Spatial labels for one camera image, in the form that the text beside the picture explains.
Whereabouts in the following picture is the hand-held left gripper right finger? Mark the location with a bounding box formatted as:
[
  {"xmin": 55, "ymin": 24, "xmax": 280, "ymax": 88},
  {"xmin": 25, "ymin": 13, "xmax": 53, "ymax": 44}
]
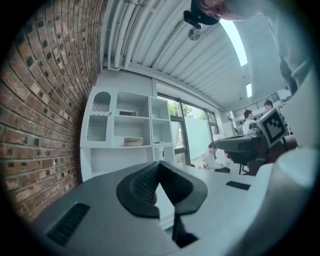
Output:
[{"xmin": 159, "ymin": 160, "xmax": 209, "ymax": 215}]

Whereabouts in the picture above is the person's white shirt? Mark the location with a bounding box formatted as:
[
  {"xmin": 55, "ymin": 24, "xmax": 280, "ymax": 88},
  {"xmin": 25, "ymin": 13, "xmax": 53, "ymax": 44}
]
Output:
[{"xmin": 234, "ymin": 0, "xmax": 320, "ymax": 226}]

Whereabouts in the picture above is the large black-framed window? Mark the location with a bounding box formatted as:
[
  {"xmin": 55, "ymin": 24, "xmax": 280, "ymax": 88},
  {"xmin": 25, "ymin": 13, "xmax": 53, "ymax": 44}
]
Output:
[{"xmin": 157, "ymin": 93, "xmax": 221, "ymax": 166}]

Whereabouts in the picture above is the black balcony railing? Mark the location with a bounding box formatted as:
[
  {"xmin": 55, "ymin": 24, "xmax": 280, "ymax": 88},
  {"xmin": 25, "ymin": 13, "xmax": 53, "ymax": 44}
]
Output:
[{"xmin": 232, "ymin": 92, "xmax": 280, "ymax": 117}]

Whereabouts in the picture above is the frosted glass panel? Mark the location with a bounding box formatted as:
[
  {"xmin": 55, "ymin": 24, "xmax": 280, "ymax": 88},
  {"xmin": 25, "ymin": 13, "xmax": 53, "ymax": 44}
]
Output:
[{"xmin": 184, "ymin": 116, "xmax": 212, "ymax": 161}]

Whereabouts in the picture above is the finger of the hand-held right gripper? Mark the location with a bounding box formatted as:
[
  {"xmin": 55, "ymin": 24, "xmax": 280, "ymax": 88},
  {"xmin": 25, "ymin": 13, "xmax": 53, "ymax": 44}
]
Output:
[{"xmin": 214, "ymin": 136, "xmax": 252, "ymax": 152}]

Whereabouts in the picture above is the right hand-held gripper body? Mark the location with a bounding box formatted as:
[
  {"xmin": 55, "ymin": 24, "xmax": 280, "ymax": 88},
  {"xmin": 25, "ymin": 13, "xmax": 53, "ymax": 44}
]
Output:
[{"xmin": 224, "ymin": 108, "xmax": 288, "ymax": 164}]

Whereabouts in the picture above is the bundle of white ceiling pipes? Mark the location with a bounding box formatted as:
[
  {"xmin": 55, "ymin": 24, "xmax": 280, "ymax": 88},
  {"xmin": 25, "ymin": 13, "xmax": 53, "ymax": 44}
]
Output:
[{"xmin": 103, "ymin": 0, "xmax": 153, "ymax": 71}]

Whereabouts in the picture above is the black head camera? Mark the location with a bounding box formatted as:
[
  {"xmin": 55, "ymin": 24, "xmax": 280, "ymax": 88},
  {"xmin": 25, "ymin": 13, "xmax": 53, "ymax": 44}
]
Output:
[{"xmin": 183, "ymin": 0, "xmax": 221, "ymax": 30}]

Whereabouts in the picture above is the person's face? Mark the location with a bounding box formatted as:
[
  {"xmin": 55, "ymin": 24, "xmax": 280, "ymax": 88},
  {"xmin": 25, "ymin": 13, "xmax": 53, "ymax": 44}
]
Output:
[{"xmin": 199, "ymin": 0, "xmax": 251, "ymax": 22}]

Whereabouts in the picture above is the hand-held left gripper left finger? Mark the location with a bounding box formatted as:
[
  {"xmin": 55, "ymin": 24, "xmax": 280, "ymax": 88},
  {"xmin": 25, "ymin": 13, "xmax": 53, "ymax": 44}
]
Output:
[{"xmin": 116, "ymin": 161, "xmax": 161, "ymax": 218}]

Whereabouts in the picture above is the round ceiling fixture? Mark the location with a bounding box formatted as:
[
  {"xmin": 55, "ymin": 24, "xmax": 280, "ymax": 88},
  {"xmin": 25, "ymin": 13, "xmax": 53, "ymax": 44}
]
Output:
[{"xmin": 187, "ymin": 26, "xmax": 203, "ymax": 42}]

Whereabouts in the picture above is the person's right forearm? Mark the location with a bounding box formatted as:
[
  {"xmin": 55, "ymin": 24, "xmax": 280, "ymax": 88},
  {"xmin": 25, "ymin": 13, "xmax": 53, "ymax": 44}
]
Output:
[{"xmin": 273, "ymin": 136, "xmax": 300, "ymax": 163}]

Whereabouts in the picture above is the white shelf unit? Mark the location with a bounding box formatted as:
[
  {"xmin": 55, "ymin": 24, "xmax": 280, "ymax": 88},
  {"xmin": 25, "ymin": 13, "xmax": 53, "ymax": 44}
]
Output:
[{"xmin": 79, "ymin": 84, "xmax": 176, "ymax": 183}]

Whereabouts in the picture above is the long ceiling light panel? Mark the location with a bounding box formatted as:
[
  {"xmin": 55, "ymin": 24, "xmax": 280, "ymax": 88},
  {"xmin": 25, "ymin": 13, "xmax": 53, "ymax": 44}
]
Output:
[{"xmin": 219, "ymin": 19, "xmax": 249, "ymax": 67}]

